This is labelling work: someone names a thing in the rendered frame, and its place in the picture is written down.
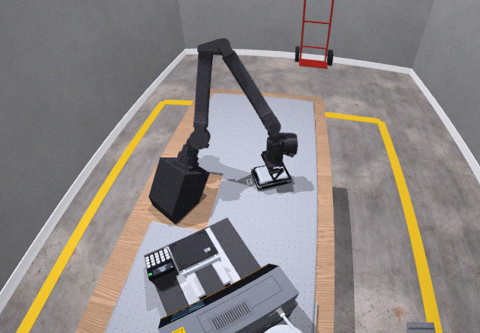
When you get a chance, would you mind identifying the black rectangular pad with white corner marks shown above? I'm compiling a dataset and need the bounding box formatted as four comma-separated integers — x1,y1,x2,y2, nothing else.
251,161,292,191

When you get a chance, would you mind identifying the white multi-well plate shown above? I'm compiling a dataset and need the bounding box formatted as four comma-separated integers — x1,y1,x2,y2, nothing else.
256,166,287,183

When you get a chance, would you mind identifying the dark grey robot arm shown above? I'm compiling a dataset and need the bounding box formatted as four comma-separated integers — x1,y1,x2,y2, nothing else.
172,38,298,172

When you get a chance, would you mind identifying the white curved hose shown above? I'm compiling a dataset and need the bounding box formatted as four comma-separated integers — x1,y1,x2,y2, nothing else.
282,315,301,333

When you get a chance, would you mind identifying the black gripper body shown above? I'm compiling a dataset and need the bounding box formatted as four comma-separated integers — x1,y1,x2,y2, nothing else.
262,149,284,174

